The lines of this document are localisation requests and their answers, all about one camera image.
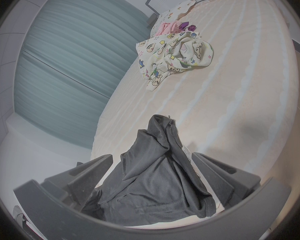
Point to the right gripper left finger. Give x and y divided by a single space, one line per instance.
77 181

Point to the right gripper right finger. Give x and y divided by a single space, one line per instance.
235 184

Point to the black T-shirt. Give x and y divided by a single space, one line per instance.
152 179

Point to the bed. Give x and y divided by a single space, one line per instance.
240 96

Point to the blue-green curtain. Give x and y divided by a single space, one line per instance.
90 39
55 101

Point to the white printed pyjama top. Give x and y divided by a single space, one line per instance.
170 56

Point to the purple garment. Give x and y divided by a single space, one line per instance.
187 26

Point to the pink garment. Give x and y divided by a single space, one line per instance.
168 27

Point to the grey bedside table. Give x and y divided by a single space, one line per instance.
153 21

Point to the white printed pillow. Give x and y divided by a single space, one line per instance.
175 11

